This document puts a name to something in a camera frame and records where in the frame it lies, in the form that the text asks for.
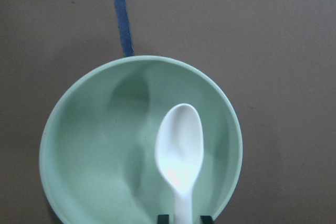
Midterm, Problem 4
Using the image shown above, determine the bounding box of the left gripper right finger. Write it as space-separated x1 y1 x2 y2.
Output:
200 215 213 224

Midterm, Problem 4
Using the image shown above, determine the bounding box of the white plastic spoon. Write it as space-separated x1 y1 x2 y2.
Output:
155 103 204 223

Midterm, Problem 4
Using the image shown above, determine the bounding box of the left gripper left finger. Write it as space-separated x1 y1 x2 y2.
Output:
157 215 170 224

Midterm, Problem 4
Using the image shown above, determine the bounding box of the light green bowl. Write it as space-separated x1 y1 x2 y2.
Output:
39 56 243 223

